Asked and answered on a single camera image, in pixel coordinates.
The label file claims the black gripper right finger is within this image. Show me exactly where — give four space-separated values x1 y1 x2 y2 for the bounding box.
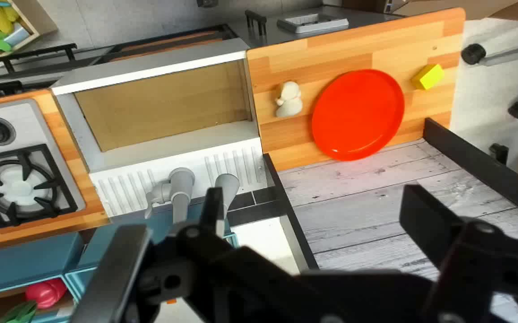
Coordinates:
399 183 497 323

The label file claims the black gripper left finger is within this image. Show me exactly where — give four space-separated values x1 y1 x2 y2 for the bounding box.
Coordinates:
67 223 155 323

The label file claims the white duck doll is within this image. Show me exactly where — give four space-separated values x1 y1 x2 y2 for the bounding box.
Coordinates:
272 79 304 118

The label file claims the orange round plate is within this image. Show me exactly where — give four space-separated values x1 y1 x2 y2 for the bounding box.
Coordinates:
308 68 406 163

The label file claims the pink toy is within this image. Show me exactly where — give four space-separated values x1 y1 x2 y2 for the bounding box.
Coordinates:
23 278 67 310

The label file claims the grey wood-print backdrop panel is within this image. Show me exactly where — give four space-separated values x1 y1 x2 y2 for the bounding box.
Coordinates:
277 138 518 323

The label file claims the wooden stove counter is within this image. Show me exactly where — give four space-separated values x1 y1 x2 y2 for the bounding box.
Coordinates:
0 88 110 253

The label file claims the green toy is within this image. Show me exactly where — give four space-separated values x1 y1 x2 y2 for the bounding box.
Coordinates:
3 302 39 323

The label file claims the grey toy faucet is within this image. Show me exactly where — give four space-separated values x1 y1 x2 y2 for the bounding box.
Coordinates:
143 167 241 239

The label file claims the black stovetop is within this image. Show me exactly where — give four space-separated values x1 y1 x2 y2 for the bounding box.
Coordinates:
0 97 85 237

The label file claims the yellow toy block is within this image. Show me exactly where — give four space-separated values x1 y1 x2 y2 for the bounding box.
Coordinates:
411 63 446 92

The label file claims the white toy kitchen sink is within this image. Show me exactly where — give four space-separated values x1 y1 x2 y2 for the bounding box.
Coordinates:
49 38 272 219

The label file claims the striped wooden counter board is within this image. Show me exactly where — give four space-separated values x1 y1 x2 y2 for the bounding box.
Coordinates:
245 5 465 172

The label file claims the grey flat device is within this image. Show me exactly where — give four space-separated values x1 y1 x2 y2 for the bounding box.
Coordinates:
275 13 351 40

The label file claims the wooden box of toys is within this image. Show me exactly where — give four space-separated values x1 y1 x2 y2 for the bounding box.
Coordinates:
0 0 40 57

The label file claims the black frame post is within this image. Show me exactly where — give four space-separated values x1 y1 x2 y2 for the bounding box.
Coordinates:
261 153 318 271
422 117 518 219

